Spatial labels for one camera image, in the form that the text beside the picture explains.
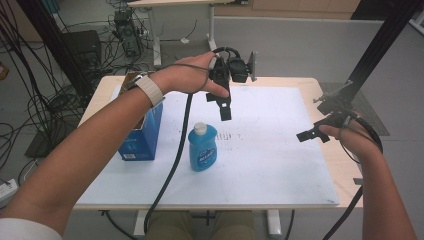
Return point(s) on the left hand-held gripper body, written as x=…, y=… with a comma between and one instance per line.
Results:
x=238, y=68

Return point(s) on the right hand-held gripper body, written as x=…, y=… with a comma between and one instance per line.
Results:
x=336, y=108

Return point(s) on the blue bottle with white cap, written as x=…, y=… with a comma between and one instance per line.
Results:
x=202, y=151

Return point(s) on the blue cardboard carton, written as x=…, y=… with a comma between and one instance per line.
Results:
x=141, y=140

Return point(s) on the person's left hand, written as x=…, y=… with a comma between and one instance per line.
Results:
x=186, y=75

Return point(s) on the person's right hand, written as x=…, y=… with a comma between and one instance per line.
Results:
x=358, y=140

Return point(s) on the dark floor mat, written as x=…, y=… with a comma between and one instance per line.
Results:
x=40, y=146
x=371, y=113

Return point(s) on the white table mat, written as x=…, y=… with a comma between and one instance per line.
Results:
x=266, y=160

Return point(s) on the beige wrist band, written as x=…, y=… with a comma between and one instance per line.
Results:
x=150, y=90

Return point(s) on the black metal stand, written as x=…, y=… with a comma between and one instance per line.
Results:
x=56, y=43
x=383, y=43

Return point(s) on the white-legged background desk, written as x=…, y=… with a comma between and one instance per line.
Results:
x=156, y=36

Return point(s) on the white table leg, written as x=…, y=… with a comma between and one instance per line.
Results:
x=140, y=223
x=274, y=223

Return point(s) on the computer tower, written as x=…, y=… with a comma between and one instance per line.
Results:
x=128, y=33

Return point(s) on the person's right leg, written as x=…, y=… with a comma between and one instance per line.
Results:
x=233, y=226

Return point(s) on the person's leg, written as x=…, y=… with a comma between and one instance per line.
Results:
x=170, y=226
x=233, y=226

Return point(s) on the person's left leg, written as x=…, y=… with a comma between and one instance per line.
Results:
x=170, y=226

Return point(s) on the black equipment box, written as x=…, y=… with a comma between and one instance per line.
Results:
x=83, y=45

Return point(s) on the white power strip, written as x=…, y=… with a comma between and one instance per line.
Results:
x=7, y=191

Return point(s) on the white shirt sleeve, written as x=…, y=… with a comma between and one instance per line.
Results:
x=26, y=230

